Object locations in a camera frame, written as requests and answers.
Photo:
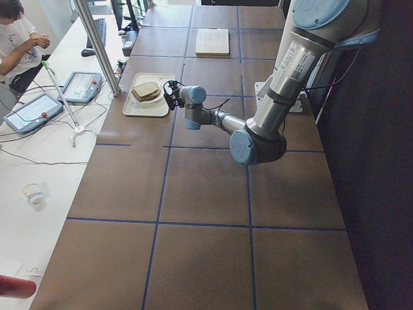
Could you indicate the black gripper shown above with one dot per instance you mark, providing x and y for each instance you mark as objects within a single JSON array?
[{"x": 174, "y": 97}]

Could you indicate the white round plate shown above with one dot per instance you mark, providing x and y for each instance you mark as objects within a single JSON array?
[{"x": 151, "y": 97}]

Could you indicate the white bread slice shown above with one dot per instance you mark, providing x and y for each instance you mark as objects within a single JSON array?
[{"x": 146, "y": 89}]

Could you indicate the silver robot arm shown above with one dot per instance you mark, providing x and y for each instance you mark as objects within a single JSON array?
[{"x": 318, "y": 27}]

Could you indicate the bread with fried egg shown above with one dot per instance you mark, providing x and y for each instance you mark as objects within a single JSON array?
[{"x": 149, "y": 97}]

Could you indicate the cream bear tray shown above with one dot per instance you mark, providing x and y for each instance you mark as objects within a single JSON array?
[{"x": 153, "y": 108}]

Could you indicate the wooden cutting board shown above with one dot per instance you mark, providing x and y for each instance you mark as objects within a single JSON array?
[{"x": 212, "y": 42}]

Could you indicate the far teach pendant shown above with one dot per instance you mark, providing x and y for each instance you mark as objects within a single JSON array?
[{"x": 82, "y": 87}]

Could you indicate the teach pendant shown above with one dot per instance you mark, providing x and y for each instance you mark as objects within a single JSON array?
[
  {"x": 33, "y": 114},
  {"x": 82, "y": 87}
]

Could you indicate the reacher grabber stick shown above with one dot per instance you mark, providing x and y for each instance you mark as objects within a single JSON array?
[{"x": 78, "y": 128}]

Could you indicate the computer mouse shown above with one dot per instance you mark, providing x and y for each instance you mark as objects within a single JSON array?
[{"x": 87, "y": 52}]

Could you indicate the black keyboard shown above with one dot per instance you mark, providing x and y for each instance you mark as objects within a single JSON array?
[{"x": 100, "y": 25}]

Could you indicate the near teach pendant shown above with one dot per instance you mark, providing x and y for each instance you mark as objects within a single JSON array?
[{"x": 33, "y": 114}]

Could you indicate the seated person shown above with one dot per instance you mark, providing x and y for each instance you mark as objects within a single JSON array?
[{"x": 21, "y": 46}]

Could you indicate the paper cup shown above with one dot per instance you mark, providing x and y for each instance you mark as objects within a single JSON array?
[{"x": 33, "y": 193}]

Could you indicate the red cylinder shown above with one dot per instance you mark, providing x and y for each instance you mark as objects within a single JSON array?
[{"x": 12, "y": 287}]

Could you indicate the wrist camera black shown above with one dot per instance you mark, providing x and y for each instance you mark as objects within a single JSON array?
[{"x": 167, "y": 89}]

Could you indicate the aluminium frame post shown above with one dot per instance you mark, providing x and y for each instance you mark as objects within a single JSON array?
[{"x": 102, "y": 57}]

